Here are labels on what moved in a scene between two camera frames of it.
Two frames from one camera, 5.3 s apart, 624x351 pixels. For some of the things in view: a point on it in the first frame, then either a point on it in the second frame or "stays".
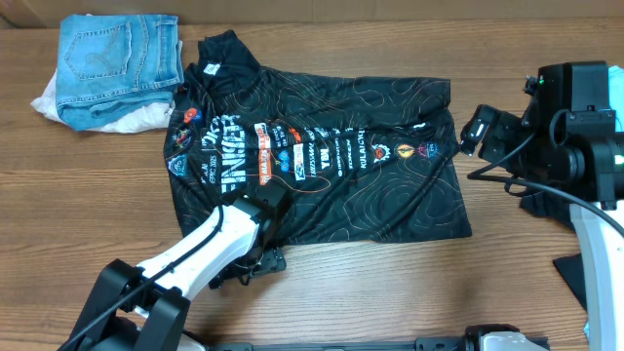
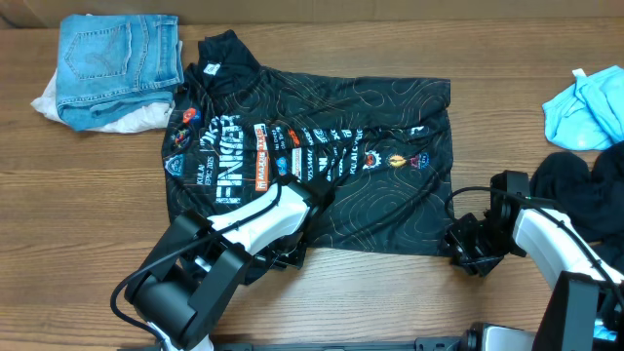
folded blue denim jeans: [113, 64] stays
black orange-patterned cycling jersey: [365, 159] stays
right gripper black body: [505, 133] to [481, 248]
